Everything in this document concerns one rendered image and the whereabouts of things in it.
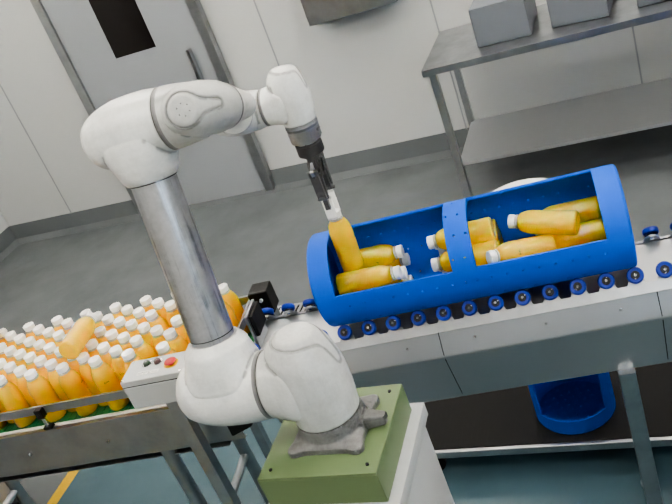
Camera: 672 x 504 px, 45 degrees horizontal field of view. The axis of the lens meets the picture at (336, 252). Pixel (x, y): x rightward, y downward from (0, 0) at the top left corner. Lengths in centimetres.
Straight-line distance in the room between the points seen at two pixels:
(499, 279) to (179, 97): 105
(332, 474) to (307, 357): 26
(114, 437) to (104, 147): 127
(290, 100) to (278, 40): 365
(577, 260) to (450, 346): 45
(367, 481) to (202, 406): 39
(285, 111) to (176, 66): 398
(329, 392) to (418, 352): 69
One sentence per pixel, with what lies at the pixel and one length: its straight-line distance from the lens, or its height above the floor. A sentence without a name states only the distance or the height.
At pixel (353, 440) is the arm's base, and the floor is 110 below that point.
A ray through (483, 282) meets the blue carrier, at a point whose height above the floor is 106.
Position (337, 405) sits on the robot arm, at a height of 119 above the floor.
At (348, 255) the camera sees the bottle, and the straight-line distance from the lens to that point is 234.
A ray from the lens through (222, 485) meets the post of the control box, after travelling 264.
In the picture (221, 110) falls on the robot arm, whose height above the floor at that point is 184.
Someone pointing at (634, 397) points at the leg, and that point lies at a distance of 257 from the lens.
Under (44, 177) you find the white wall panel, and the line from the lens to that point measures 721.
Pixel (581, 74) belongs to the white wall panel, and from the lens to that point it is 553.
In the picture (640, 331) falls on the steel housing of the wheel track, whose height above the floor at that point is 80.
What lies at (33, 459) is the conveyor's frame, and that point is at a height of 79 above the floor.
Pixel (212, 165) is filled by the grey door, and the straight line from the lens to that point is 633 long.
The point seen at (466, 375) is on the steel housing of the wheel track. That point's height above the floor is 73.
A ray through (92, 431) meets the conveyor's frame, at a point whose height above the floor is 86.
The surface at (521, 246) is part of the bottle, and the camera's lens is 223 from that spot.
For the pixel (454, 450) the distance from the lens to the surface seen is 312.
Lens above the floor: 225
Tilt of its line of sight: 27 degrees down
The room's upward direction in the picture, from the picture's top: 21 degrees counter-clockwise
